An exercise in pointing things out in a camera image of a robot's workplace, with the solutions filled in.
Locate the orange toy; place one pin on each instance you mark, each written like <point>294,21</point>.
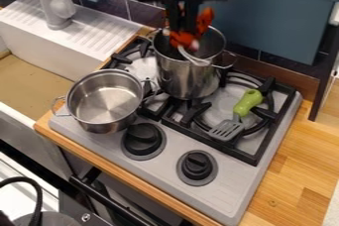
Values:
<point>185,38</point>

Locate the tall silver pot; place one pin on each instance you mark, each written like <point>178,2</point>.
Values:
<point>185,74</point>

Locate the toy sink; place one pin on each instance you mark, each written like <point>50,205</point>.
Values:
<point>88,40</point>

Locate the wide silver pot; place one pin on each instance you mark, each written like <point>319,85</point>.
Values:
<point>103,104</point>

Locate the tap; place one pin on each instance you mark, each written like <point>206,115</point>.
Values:
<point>55,5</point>

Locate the toy stove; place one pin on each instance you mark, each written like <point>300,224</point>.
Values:
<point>220,183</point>

